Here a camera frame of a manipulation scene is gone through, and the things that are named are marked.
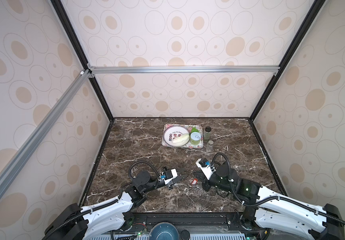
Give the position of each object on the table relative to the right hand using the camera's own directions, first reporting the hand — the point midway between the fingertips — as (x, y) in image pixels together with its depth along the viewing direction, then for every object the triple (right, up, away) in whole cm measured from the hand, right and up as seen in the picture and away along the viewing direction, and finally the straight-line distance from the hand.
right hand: (195, 172), depth 73 cm
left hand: (-4, +2, -7) cm, 9 cm away
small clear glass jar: (+12, +10, +22) cm, 27 cm away
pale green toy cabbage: (-6, +15, +29) cm, 33 cm away
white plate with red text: (-9, +17, +36) cm, 41 cm away
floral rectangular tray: (-1, +11, +30) cm, 32 cm away
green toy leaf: (+3, +22, +29) cm, 36 cm away
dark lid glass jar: (+12, +19, +27) cm, 35 cm away
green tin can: (+4, +16, +29) cm, 33 cm away
